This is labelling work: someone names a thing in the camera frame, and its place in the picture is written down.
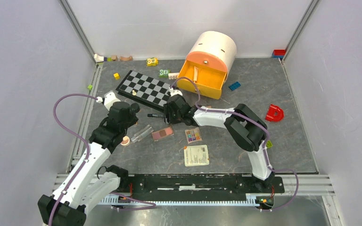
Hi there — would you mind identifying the blue lego brick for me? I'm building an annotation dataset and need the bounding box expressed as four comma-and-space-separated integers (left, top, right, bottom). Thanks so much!
229, 82, 241, 91

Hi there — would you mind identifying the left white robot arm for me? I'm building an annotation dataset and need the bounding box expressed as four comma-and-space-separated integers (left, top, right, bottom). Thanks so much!
38, 101, 140, 226

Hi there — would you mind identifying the small round blush pot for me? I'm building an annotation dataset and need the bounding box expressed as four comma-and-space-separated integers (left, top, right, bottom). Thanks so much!
120, 136, 130, 146

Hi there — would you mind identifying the green lego brick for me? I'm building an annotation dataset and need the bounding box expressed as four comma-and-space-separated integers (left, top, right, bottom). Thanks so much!
266, 140, 273, 148

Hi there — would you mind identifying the yellow small cube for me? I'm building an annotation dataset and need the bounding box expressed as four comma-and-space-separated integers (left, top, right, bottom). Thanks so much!
114, 73, 120, 80

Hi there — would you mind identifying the black mascara tube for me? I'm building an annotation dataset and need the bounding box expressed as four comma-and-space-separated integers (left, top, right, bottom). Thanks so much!
147, 113, 165, 118

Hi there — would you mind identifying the colourful eyeshadow palette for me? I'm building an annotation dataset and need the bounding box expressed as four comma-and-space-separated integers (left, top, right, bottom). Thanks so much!
185, 127, 202, 144

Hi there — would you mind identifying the cream round drawer cabinet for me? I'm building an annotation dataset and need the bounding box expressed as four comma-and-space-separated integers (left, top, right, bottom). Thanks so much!
187, 31, 237, 78

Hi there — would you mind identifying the red plastic toy piece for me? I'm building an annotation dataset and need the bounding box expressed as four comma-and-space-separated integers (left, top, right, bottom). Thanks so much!
265, 104, 284, 122

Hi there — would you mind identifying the wooden handled makeup tool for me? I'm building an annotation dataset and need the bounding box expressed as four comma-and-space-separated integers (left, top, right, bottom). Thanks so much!
193, 66, 198, 83

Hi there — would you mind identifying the black round cap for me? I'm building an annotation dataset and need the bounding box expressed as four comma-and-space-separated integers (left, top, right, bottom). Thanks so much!
131, 103, 140, 113

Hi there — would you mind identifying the yellow drawer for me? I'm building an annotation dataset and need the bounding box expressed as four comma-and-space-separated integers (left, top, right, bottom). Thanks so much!
177, 60, 228, 99

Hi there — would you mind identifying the red blue brick stack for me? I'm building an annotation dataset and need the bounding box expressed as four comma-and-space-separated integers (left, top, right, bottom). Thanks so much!
271, 49, 286, 59

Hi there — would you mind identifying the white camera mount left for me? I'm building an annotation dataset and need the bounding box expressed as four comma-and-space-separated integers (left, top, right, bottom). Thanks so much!
96, 91, 121, 111

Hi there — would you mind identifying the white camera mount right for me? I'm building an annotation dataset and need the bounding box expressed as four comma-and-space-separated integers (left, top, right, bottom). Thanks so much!
168, 87, 183, 97

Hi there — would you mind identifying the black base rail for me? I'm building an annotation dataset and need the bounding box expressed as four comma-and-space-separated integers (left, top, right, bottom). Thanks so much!
115, 173, 285, 202

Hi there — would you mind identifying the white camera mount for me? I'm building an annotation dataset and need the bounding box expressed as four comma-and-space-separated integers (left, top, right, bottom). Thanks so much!
96, 91, 121, 111
168, 87, 183, 97

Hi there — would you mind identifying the white paper sachet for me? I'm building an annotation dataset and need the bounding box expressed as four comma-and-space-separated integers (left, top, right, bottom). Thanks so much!
183, 145, 209, 167

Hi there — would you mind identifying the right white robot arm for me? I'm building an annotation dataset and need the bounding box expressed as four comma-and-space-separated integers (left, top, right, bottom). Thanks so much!
164, 95, 274, 192

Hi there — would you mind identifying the pink blush palette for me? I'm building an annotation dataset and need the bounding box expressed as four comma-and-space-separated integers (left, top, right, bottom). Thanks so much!
151, 126, 173, 142

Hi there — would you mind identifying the orange top drawer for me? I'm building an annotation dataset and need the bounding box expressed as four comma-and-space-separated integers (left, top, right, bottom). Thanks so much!
186, 51, 228, 72

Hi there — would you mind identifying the wooden arch block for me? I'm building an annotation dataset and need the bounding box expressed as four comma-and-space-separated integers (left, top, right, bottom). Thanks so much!
119, 56, 133, 61

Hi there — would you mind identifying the green number block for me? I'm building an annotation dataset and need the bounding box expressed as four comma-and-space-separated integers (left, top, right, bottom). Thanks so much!
158, 69, 171, 77

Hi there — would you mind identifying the yellow owl toy block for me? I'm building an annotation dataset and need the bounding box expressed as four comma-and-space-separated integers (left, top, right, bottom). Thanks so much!
146, 57, 158, 67

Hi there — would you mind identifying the black white checkerboard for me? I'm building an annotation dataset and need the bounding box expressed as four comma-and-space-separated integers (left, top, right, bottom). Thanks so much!
116, 70, 170, 113

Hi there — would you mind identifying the clear plastic bottle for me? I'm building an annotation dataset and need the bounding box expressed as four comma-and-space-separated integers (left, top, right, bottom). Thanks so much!
130, 125, 153, 143

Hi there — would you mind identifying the white lego brick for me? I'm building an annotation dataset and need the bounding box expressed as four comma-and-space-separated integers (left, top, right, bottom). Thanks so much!
168, 73, 179, 80

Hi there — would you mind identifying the white corner bracket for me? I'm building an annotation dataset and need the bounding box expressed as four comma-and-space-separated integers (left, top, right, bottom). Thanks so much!
94, 54, 105, 63

